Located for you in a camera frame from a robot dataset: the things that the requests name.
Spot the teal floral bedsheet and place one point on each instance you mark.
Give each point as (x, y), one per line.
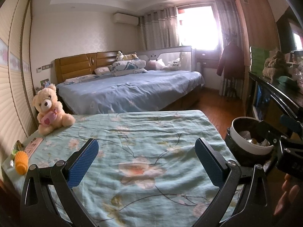
(142, 146)

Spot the white plush toy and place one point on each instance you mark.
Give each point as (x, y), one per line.
(126, 56)

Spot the black cabinet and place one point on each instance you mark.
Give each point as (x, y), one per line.
(272, 97)

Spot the stack of printed pillows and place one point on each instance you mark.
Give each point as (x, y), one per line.
(129, 67)

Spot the dark hanging coat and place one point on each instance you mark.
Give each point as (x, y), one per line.
(230, 59)

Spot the white air conditioner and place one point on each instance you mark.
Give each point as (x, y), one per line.
(125, 19)

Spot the tall wooden wardrobe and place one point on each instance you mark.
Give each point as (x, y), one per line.
(258, 23)

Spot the wall switch panel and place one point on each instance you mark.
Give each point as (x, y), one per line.
(44, 68)

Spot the white bin with black bag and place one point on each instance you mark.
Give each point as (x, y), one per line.
(239, 139)

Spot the green packet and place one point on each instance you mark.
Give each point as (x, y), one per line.
(18, 147)

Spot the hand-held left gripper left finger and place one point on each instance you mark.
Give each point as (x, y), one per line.
(82, 163)

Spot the photo frame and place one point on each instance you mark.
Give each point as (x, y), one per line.
(45, 83)

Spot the light blue pillow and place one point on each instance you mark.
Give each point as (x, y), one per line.
(80, 78)

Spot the cream teddy bear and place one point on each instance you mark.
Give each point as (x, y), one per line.
(47, 104)

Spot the coat rack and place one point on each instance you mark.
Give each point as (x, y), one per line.
(230, 87)

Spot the teal cloth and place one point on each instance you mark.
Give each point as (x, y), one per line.
(286, 80)

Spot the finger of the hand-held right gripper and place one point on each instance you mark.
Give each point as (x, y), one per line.
(291, 124)
(269, 132)

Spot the cream sliding wardrobe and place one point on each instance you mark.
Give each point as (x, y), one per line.
(11, 75)

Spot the green cardboard box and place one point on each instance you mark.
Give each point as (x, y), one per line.
(259, 59)

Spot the bed with blue sheet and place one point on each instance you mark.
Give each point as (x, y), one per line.
(132, 89)

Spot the person's right hand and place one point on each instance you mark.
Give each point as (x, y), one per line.
(287, 194)

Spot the brown wooden headboard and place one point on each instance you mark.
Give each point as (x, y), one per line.
(75, 66)

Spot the grey bed guard rail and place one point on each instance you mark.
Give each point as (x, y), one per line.
(175, 56)

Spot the small pink pillow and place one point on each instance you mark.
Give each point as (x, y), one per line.
(101, 70)

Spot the small orange foam net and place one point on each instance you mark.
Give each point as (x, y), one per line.
(21, 163)

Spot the pink flat strip box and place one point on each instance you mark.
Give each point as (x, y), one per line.
(34, 146)

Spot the grey patterned curtain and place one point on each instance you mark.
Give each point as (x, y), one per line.
(158, 28)
(227, 19)

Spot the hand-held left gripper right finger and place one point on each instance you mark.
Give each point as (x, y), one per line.
(208, 163)

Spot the pile of brown cloth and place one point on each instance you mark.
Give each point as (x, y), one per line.
(275, 63)

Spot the pink plush toy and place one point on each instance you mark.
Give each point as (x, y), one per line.
(155, 65)

